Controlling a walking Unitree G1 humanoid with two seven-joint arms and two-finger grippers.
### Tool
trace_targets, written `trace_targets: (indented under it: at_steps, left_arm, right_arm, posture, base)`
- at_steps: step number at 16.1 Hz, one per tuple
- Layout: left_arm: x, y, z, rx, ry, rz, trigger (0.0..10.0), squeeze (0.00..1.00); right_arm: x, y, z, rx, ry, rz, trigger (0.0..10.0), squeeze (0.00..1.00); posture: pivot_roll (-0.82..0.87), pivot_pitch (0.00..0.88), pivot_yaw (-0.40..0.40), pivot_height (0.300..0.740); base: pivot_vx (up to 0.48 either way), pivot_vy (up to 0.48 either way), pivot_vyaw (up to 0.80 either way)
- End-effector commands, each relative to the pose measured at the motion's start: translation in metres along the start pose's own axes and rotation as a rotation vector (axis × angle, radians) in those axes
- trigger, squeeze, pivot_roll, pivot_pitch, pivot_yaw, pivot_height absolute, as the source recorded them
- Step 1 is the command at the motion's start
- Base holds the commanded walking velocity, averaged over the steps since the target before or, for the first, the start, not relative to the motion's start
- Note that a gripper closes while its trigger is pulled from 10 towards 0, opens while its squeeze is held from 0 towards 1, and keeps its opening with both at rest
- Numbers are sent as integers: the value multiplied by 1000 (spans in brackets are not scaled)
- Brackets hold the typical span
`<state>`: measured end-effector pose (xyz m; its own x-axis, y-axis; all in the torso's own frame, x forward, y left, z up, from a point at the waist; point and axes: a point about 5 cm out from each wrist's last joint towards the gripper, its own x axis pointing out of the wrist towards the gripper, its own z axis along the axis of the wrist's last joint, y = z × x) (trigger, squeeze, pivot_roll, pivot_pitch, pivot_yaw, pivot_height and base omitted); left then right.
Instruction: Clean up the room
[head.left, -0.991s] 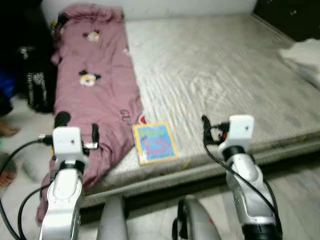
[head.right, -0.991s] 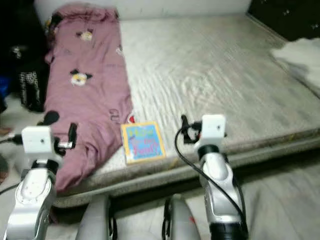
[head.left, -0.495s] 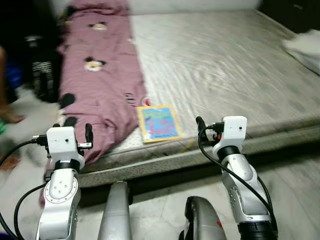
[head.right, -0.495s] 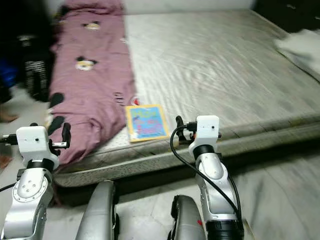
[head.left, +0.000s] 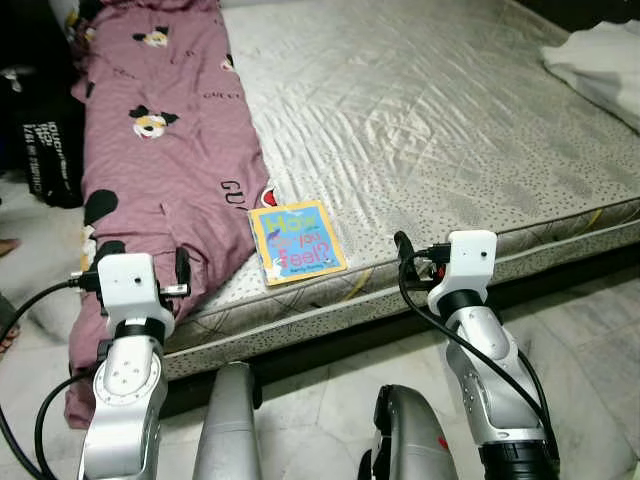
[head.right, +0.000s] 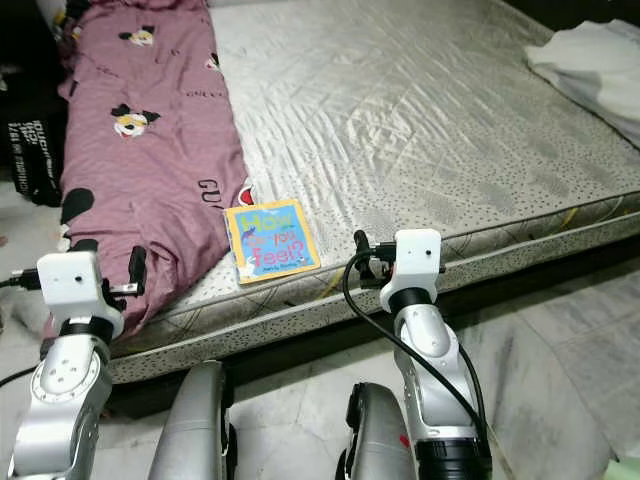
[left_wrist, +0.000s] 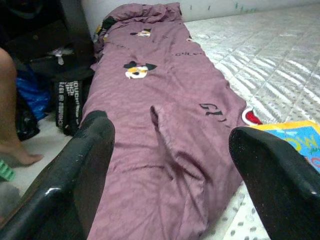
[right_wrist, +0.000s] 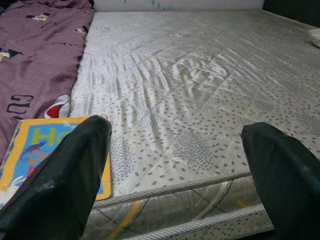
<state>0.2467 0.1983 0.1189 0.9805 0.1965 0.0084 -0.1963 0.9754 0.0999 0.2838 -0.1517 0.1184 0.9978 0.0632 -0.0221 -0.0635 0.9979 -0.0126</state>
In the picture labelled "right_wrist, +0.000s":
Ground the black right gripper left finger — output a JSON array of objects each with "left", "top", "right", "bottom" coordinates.
[{"left": 0, "top": 114, "right": 113, "bottom": 240}]

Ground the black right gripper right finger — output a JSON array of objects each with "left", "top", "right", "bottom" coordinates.
[{"left": 240, "top": 121, "right": 320, "bottom": 240}]

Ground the yellow blue children's book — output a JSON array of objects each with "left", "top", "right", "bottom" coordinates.
[{"left": 0, "top": 116, "right": 113, "bottom": 208}]

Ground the white pillow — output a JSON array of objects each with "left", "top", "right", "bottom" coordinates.
[{"left": 307, "top": 26, "right": 320, "bottom": 47}]

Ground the purple cartoon print blanket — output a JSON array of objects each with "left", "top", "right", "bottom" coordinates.
[{"left": 0, "top": 0, "right": 95, "bottom": 166}]

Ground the white grey patterned mattress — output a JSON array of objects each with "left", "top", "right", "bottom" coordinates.
[{"left": 67, "top": 9, "right": 320, "bottom": 240}]

